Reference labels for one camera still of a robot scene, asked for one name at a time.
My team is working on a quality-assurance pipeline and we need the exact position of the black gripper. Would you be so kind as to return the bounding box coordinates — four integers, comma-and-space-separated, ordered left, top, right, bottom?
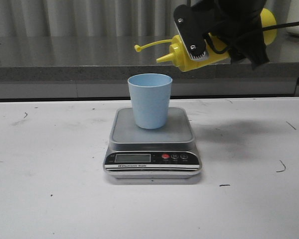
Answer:
173, 0, 269, 70

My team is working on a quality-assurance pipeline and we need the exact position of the yellow squeeze bottle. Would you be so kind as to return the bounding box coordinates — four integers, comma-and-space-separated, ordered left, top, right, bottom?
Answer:
134, 8, 277, 72

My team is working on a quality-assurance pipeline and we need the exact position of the light blue plastic cup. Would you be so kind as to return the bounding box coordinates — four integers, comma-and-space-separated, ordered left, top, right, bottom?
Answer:
128, 73, 172, 129

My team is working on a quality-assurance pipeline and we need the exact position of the silver electronic kitchen scale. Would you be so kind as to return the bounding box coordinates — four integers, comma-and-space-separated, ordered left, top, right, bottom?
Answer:
103, 108, 202, 179

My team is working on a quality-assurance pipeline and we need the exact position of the white object on counter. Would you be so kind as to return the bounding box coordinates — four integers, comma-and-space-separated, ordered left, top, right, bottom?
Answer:
286, 0, 299, 36

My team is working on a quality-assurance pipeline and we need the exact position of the grey stone counter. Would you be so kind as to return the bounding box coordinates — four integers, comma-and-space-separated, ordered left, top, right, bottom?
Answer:
0, 34, 299, 101

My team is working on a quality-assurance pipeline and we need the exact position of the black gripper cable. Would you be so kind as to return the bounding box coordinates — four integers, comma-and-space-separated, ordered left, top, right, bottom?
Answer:
204, 19, 299, 54

